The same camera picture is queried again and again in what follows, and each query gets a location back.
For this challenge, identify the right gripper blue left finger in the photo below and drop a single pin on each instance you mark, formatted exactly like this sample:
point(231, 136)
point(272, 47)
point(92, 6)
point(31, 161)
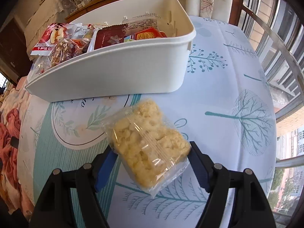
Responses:
point(103, 167)

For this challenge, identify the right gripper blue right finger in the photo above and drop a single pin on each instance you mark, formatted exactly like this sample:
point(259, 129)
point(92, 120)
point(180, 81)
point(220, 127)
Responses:
point(202, 166)

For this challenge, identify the clear bag yellow rice crisp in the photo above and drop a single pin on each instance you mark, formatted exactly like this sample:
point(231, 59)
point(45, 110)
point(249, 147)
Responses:
point(152, 150)

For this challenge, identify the clear bag red candies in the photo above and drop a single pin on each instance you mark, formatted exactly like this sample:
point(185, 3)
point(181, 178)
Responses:
point(67, 49)

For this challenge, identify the blue russian cookie package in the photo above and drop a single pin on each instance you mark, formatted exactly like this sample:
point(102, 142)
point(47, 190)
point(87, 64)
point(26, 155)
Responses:
point(150, 33)

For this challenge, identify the white red dongzao snack bag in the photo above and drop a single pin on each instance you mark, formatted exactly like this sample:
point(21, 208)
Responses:
point(52, 36)

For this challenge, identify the clear packet printed label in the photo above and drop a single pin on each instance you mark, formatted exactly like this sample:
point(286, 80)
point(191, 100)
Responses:
point(139, 24)

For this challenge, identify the tree pattern tablecloth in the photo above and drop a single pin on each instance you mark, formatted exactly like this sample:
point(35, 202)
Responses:
point(224, 105)

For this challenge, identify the white plastic storage bin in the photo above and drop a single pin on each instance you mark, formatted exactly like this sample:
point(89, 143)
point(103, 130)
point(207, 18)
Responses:
point(139, 67)

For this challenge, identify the pastel floral blanket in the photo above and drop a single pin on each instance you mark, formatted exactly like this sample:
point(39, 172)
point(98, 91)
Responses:
point(14, 103)

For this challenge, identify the dark red snowflake packet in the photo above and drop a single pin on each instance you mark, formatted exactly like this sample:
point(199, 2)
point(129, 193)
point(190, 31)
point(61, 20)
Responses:
point(110, 35)

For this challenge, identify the brown wooden door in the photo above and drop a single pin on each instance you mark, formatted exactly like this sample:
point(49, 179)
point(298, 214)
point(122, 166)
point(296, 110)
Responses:
point(15, 62)

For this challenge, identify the white lace covered furniture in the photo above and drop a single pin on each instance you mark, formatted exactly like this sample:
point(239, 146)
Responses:
point(50, 11)

